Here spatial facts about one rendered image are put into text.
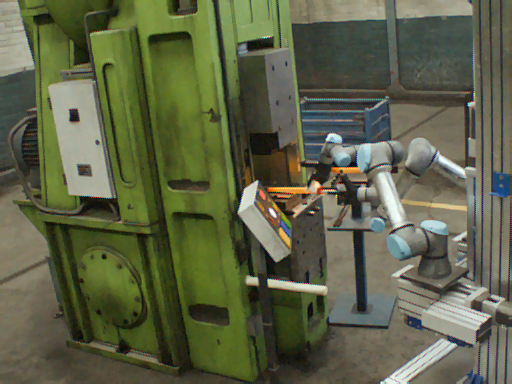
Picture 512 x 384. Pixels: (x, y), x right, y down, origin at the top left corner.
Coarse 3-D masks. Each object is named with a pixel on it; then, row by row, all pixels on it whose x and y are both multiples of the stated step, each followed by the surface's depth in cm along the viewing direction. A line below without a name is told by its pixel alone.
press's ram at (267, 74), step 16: (288, 48) 322; (256, 64) 304; (272, 64) 308; (288, 64) 323; (256, 80) 307; (272, 80) 308; (288, 80) 324; (256, 96) 310; (272, 96) 309; (288, 96) 325; (256, 112) 313; (272, 112) 310; (288, 112) 326; (256, 128) 316; (272, 128) 312
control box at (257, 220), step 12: (252, 192) 280; (264, 192) 292; (240, 204) 275; (252, 204) 263; (264, 204) 279; (240, 216) 265; (252, 216) 265; (264, 216) 267; (276, 216) 285; (252, 228) 267; (264, 228) 266; (276, 228) 272; (264, 240) 268; (276, 240) 268; (276, 252) 269; (288, 252) 269
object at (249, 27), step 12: (240, 0) 306; (252, 0) 314; (264, 0) 327; (240, 12) 306; (252, 12) 315; (264, 12) 328; (240, 24) 307; (252, 24) 316; (264, 24) 327; (240, 36) 306; (252, 36) 316; (264, 36) 328
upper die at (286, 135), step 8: (288, 128) 327; (256, 136) 323; (264, 136) 321; (272, 136) 319; (280, 136) 319; (288, 136) 327; (256, 144) 325; (264, 144) 323; (272, 144) 320; (280, 144) 320
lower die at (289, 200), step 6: (264, 186) 355; (270, 192) 342; (276, 192) 340; (282, 192) 338; (288, 192) 337; (282, 198) 333; (288, 198) 332; (294, 198) 337; (300, 198) 344; (276, 204) 331; (282, 204) 329; (288, 204) 331; (294, 204) 338
